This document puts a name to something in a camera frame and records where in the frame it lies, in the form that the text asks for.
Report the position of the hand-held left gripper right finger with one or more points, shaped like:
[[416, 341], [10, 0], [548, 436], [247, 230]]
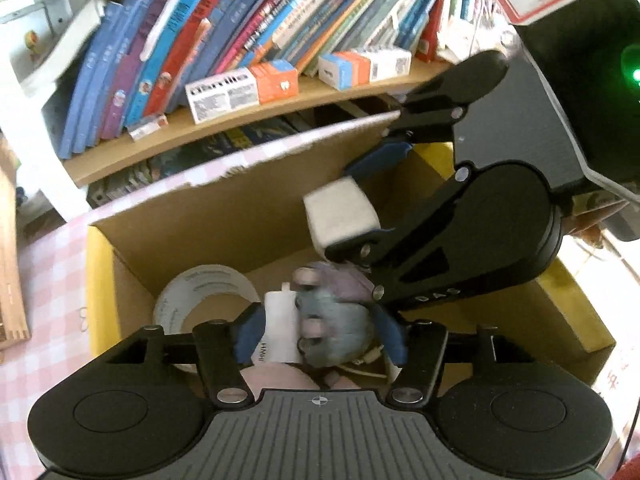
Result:
[[392, 335]]

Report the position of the blue grey plush toy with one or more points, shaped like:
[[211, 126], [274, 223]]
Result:
[[340, 315]]

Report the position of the cardboard box with yellow flaps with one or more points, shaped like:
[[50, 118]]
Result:
[[200, 220]]

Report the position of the small white bottle with cap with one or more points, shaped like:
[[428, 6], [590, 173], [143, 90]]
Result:
[[280, 325]]

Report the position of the pink plush toy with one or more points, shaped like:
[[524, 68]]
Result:
[[290, 377]]

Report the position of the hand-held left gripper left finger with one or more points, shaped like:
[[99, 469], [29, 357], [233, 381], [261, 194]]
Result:
[[247, 330]]

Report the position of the white foam block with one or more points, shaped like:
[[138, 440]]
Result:
[[340, 215]]

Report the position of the small red and white box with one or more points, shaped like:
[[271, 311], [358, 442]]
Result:
[[147, 127]]

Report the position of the white orange and blue carton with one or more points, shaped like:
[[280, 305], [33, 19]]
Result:
[[365, 67]]

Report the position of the wooden chessboard box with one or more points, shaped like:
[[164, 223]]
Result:
[[10, 260]]

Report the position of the clear packing tape roll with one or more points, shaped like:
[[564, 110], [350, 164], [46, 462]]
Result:
[[210, 285]]

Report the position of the pink checked tablecloth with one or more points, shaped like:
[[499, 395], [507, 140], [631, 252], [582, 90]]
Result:
[[45, 270]]

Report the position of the thick red dictionary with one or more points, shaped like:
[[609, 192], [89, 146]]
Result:
[[435, 25]]

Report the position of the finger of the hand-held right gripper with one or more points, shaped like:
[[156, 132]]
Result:
[[400, 250], [380, 160]]

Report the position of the long white and orange carton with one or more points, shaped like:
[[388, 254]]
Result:
[[235, 92]]

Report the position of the row of leaning colourful books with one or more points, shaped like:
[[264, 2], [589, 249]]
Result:
[[225, 30]]

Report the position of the white metal bookshelf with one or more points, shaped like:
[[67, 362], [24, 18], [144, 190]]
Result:
[[40, 160]]

